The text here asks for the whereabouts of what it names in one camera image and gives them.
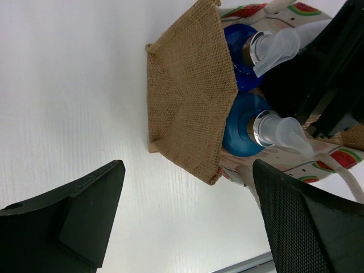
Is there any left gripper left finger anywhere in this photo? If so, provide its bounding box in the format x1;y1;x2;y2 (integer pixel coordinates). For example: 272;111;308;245
1;160;125;272

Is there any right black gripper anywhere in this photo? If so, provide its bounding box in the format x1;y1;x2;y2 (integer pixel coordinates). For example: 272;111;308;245
261;1;363;138

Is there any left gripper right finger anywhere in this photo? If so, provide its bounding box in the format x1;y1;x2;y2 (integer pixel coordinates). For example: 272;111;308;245
253;159;363;272

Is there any white square bottle grey cap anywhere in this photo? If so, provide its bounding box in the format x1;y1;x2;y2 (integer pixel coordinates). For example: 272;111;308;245
295;19;332;49

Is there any dark blue pump bottle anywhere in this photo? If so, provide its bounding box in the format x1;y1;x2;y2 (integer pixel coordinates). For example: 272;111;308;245
224;24;300;92

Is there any watermelon print canvas bag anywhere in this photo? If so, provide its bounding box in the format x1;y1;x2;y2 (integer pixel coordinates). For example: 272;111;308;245
146;1;363;202

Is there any light blue pump bottle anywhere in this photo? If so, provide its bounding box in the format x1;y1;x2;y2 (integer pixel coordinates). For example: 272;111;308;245
222;93;314;159

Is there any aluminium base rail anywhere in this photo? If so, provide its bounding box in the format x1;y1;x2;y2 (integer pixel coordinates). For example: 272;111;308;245
213;252;276;273

